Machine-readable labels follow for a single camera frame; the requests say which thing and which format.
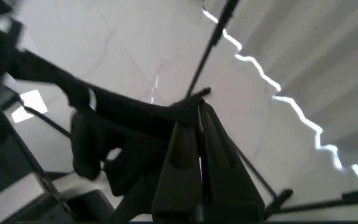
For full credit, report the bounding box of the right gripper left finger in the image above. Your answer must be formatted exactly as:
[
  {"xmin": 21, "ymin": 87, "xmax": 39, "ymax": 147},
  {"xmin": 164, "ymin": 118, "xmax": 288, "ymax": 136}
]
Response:
[{"xmin": 152, "ymin": 121, "xmax": 204, "ymax": 222}]

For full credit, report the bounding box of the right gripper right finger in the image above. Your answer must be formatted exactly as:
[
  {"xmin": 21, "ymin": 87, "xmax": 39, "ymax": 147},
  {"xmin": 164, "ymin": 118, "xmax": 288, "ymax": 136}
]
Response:
[{"xmin": 197, "ymin": 101, "xmax": 266, "ymax": 222}]

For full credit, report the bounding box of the black short-sleeved shirt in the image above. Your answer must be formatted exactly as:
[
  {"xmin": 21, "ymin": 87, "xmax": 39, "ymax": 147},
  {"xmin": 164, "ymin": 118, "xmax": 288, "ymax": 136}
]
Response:
[{"xmin": 6, "ymin": 49, "xmax": 213, "ymax": 218}]

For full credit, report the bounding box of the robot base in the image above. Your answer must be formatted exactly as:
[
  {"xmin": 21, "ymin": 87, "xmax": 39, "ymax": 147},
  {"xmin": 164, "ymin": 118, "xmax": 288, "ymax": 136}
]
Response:
[{"xmin": 0, "ymin": 105, "xmax": 114, "ymax": 224}]

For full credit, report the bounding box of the black clothes rack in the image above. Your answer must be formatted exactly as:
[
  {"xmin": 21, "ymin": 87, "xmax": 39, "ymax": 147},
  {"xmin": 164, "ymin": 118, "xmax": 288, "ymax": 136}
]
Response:
[{"xmin": 185, "ymin": 0, "xmax": 358, "ymax": 220}]

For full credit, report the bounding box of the white curtain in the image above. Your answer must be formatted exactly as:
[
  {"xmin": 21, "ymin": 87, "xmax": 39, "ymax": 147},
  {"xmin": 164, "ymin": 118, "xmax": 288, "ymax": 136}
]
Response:
[{"xmin": 202, "ymin": 0, "xmax": 358, "ymax": 190}]

